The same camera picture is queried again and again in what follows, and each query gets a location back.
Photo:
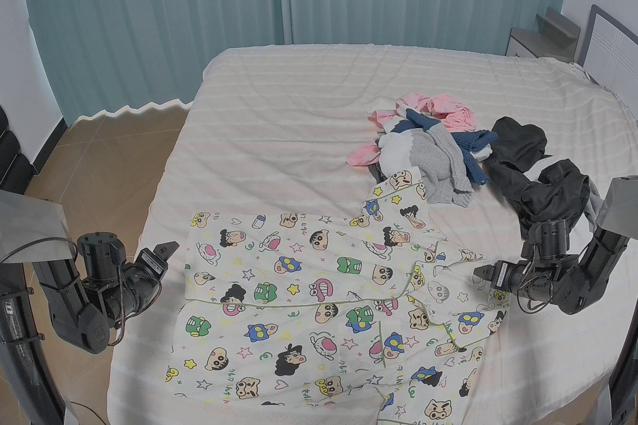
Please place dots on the white printed pyjama top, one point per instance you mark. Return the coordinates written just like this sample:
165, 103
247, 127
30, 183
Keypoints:
309, 313

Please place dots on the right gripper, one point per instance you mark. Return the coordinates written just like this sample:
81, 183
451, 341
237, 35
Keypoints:
518, 281

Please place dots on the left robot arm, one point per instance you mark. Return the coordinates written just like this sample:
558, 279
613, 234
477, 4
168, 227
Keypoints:
74, 318

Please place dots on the grey bedside table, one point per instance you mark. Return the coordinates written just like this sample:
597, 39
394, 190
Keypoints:
541, 42

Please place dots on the black garment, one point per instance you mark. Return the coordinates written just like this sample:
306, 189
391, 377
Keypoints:
543, 189

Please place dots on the grey garment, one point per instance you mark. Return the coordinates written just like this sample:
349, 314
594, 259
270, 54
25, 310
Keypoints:
595, 204

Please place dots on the bed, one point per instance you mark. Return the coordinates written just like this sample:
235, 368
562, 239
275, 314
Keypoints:
299, 124

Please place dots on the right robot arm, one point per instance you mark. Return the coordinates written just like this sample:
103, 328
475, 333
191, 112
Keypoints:
598, 263

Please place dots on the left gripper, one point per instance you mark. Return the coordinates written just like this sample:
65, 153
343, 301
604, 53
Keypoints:
144, 286

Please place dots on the pile of clothes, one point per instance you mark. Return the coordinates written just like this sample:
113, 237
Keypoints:
428, 149

